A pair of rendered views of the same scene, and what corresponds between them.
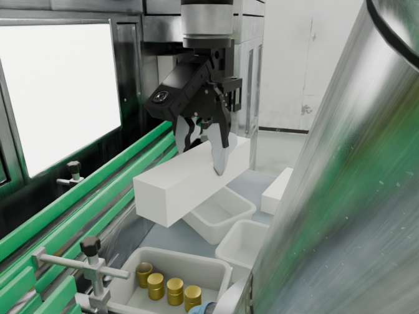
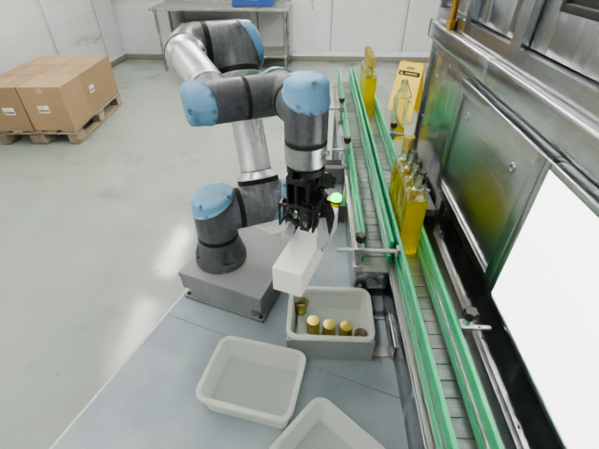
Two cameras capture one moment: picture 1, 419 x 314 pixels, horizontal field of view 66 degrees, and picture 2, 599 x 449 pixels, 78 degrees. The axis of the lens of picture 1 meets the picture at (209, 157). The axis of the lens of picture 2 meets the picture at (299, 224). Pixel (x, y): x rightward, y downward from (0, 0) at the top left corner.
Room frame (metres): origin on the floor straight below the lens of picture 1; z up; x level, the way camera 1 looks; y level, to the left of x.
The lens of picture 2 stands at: (1.09, -0.14, 1.61)
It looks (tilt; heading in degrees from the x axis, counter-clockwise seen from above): 38 degrees down; 167
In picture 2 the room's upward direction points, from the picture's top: straight up
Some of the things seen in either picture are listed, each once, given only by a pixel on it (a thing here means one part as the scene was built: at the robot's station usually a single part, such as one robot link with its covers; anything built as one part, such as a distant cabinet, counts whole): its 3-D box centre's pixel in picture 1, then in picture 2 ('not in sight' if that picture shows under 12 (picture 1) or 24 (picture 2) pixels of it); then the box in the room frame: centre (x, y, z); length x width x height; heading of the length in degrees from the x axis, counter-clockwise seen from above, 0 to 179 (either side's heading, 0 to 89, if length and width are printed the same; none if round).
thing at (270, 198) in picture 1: (283, 189); not in sight; (0.97, -0.25, 0.78); 0.24 x 0.06 x 0.06; 149
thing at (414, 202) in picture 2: not in sight; (410, 219); (0.34, 0.35, 0.99); 0.06 x 0.06 x 0.21; 75
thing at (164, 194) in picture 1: (200, 172); (307, 245); (0.49, 0.02, 1.08); 0.24 x 0.06 x 0.06; 146
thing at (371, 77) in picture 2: not in sight; (369, 85); (-0.73, 0.64, 1.02); 0.06 x 0.06 x 0.28; 75
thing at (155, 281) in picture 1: (156, 286); (346, 330); (0.52, 0.11, 0.79); 0.04 x 0.04 x 0.04
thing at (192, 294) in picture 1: (192, 299); (313, 325); (0.49, 0.03, 0.79); 0.04 x 0.04 x 0.04
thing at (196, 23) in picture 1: (205, 22); (307, 154); (0.51, 0.01, 1.31); 0.08 x 0.08 x 0.05
